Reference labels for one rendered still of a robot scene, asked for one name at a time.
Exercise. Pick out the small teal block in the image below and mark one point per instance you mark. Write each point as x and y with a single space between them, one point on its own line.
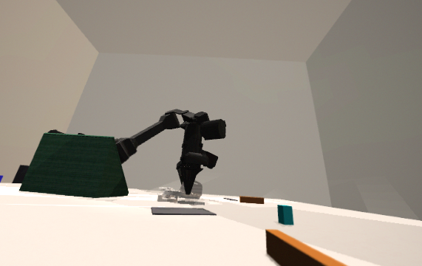
285 214

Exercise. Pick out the orange-brown long bar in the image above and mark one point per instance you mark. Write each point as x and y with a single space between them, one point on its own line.
287 251

